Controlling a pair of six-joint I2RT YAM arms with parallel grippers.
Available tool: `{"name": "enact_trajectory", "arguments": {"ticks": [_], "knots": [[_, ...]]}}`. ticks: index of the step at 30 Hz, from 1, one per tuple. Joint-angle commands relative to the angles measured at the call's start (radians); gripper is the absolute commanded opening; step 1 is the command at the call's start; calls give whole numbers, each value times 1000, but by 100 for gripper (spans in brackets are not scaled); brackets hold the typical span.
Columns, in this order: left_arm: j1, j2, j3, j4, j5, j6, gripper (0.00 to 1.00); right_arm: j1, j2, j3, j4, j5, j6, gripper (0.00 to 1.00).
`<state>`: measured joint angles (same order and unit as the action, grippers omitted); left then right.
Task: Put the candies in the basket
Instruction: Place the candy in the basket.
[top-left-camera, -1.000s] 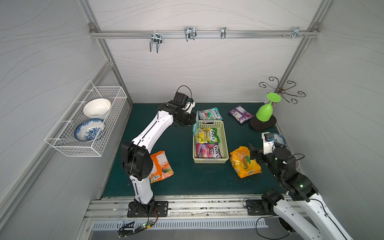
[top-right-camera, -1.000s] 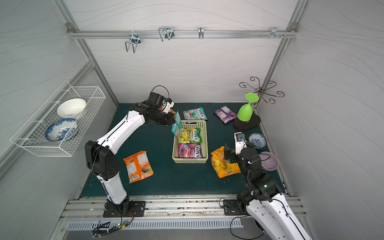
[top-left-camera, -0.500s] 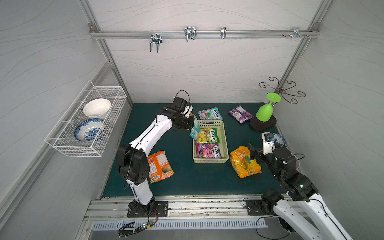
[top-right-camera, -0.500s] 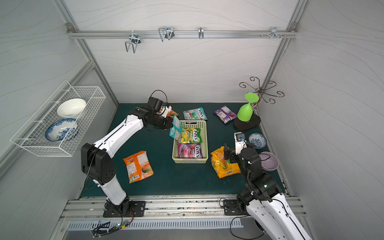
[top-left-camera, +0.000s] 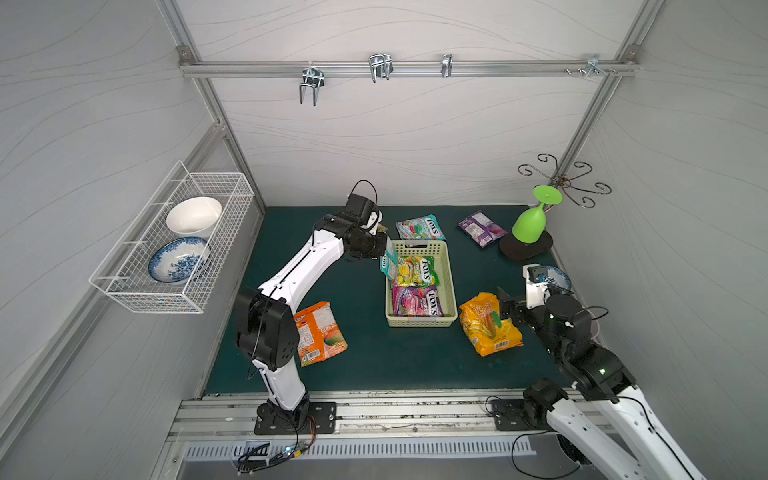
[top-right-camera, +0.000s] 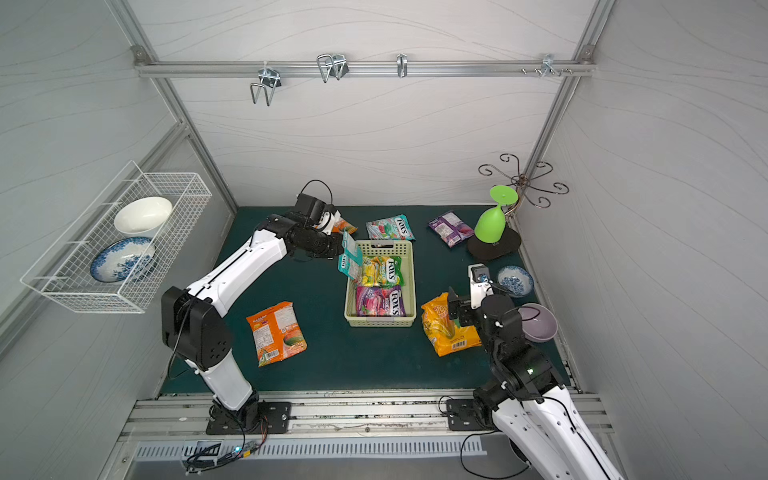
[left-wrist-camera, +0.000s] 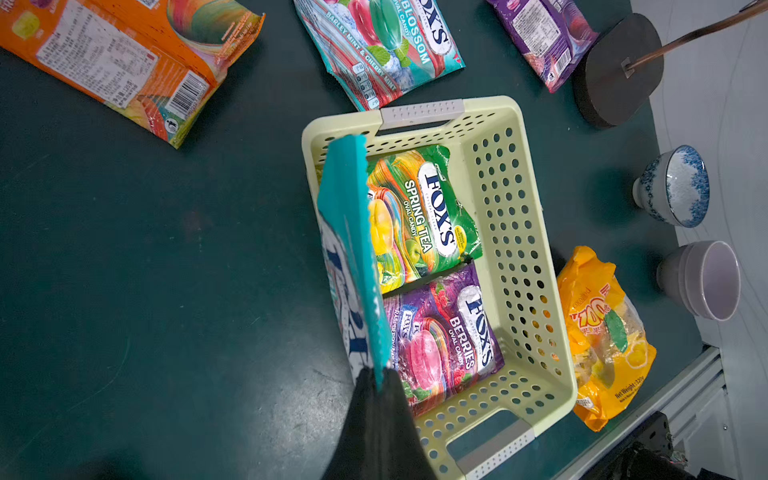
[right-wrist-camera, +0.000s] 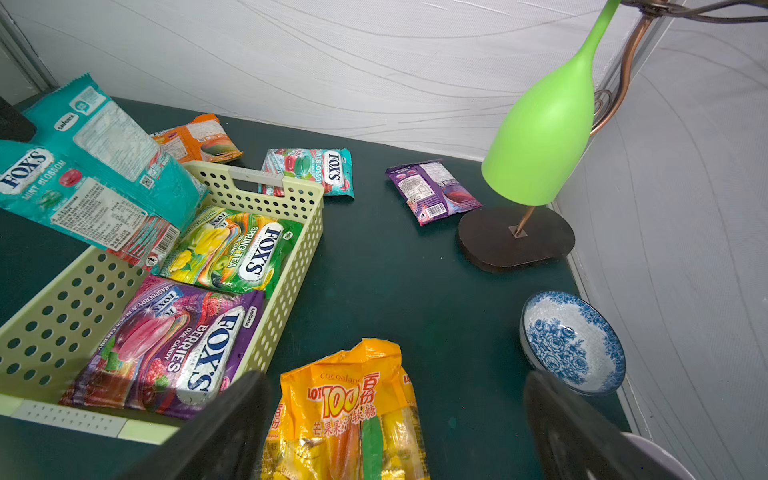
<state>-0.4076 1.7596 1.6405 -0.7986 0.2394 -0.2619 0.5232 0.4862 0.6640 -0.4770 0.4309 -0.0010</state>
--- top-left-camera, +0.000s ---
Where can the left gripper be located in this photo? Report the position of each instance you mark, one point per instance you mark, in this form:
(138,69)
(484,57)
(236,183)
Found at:
(377,245)

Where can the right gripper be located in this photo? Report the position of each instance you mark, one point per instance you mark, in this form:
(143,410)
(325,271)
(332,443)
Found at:
(511,307)

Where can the teal mint blossom candy bag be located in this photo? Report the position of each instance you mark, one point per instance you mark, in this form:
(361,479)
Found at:
(389,261)

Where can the green spring tea candy bag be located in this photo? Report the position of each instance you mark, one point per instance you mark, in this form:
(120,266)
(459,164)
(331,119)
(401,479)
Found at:
(416,271)

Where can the purple berries candy bag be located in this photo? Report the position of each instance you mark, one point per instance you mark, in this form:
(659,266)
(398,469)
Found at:
(416,302)

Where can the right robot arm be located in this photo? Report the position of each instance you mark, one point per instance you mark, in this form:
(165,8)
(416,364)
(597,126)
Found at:
(610,424)

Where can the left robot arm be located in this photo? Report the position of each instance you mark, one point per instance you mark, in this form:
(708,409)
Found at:
(269,335)

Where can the light green plastic basket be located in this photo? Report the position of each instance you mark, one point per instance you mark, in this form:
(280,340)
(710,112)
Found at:
(446,291)

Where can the yellow orange candy bag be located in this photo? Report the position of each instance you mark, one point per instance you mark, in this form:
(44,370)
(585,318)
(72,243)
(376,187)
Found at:
(488,333)

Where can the black metal cup stand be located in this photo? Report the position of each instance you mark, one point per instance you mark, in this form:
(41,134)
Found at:
(516,251)

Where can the blue floral small bowl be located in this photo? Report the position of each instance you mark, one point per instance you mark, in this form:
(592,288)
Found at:
(552,276)

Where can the mint blossom candy bag front-up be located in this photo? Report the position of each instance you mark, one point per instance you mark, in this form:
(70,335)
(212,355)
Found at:
(421,228)

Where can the purple candy bag far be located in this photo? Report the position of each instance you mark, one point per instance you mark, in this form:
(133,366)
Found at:
(481,229)

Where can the green plastic wine glass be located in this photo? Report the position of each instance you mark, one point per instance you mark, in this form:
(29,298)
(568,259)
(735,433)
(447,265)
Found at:
(531,224)

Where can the orange candy bag near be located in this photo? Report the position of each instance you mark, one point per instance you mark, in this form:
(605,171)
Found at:
(320,337)

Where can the white bowl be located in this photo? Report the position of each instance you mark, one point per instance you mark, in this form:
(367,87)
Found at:
(194,217)

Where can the metal double hook left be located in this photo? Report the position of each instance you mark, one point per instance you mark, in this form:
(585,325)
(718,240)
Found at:
(312,80)

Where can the metal double hook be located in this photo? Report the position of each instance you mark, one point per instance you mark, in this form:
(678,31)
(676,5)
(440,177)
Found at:
(312,80)
(380,66)

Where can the metal double hook middle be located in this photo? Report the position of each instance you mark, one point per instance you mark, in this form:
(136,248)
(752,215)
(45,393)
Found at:
(380,66)

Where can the blue floral plate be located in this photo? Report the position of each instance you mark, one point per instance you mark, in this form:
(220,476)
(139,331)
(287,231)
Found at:
(179,260)

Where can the metal single hook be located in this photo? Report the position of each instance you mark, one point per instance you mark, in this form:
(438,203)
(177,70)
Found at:
(446,65)

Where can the metal hook right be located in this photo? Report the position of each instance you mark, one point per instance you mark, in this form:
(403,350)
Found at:
(592,68)

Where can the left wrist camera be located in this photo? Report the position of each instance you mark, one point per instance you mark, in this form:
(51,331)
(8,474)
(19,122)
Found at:
(362,212)

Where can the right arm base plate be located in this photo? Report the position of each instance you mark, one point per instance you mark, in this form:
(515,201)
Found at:
(509,414)

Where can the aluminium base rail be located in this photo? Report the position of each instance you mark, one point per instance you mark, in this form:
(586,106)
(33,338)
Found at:
(359,414)

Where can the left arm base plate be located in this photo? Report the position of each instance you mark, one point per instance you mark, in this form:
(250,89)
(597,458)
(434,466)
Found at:
(309,417)

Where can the white wire wall basket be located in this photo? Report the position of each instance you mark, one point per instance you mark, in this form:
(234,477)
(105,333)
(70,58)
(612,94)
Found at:
(123,275)

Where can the aluminium top rail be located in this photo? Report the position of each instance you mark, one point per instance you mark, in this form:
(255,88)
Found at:
(402,69)

